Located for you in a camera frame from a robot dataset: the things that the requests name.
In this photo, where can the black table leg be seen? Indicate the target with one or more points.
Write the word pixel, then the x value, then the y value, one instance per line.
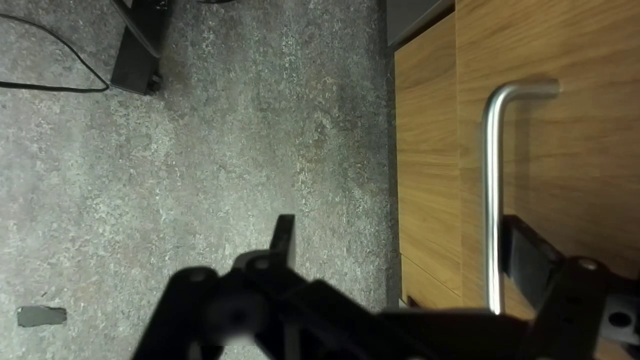
pixel 141 48

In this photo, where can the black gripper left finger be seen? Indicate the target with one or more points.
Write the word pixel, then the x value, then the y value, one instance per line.
pixel 282 237

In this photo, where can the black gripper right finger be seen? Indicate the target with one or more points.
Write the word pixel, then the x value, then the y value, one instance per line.
pixel 528 261

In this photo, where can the silver drawer handle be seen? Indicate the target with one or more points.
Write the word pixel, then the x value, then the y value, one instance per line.
pixel 491 177

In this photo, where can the wooden drawer with white interior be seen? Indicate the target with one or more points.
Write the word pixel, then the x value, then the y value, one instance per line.
pixel 570 169

